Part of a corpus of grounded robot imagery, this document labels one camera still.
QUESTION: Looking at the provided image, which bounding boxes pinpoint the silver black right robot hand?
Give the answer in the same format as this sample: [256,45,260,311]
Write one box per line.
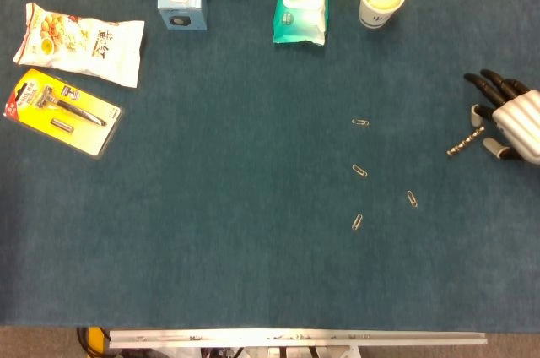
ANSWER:
[462,68,540,165]

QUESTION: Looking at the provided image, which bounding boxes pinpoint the teal felt table cloth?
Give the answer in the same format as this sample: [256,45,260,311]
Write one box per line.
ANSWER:
[0,0,540,331]

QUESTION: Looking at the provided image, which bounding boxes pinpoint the white snack bag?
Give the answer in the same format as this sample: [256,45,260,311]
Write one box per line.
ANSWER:
[13,2,146,90]

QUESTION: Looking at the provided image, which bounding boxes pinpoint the yellow razor blister pack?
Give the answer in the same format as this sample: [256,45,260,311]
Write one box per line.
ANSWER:
[3,68,123,160]

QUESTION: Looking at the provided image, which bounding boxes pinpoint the aluminium frame rail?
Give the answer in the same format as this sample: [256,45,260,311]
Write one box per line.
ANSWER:
[108,328,488,349]

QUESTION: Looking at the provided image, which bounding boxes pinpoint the yellow block under rail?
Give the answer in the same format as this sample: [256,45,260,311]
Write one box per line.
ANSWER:
[86,326,107,354]

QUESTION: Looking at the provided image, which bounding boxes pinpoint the black cable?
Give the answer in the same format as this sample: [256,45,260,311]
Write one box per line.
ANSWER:
[76,327,99,355]

